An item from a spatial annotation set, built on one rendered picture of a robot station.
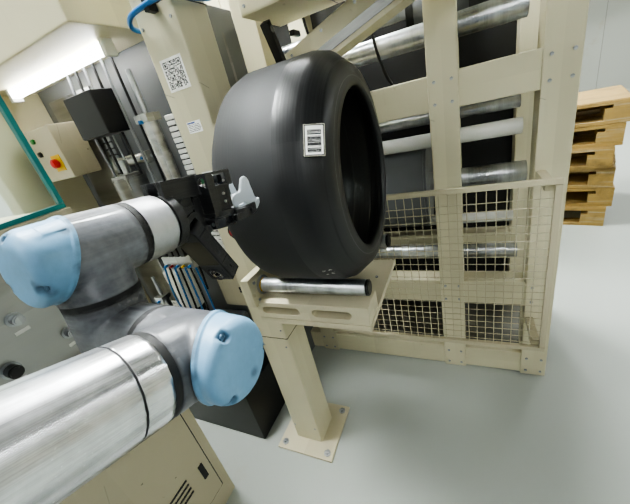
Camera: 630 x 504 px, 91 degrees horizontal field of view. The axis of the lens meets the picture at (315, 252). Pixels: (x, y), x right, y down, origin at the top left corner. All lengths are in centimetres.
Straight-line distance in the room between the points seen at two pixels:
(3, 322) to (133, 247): 66
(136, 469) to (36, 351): 46
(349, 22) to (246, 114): 57
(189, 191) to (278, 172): 22
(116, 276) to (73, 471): 18
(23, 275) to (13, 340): 67
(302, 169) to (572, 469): 143
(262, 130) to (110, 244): 39
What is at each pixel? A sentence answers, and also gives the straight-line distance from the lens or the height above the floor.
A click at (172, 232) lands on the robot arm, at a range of 41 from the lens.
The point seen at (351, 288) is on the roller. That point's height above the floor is 91.
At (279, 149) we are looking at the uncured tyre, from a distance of 62.
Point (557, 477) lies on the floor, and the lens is 161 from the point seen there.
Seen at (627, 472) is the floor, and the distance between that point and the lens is 169.
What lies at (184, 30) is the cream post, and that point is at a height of 159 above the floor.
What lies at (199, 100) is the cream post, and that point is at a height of 144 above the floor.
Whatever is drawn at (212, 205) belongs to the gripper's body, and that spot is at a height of 126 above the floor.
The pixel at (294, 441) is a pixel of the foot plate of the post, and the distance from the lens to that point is 167.
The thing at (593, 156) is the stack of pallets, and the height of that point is 56.
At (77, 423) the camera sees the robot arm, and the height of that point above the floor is 123.
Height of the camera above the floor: 135
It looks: 25 degrees down
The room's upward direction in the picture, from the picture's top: 14 degrees counter-clockwise
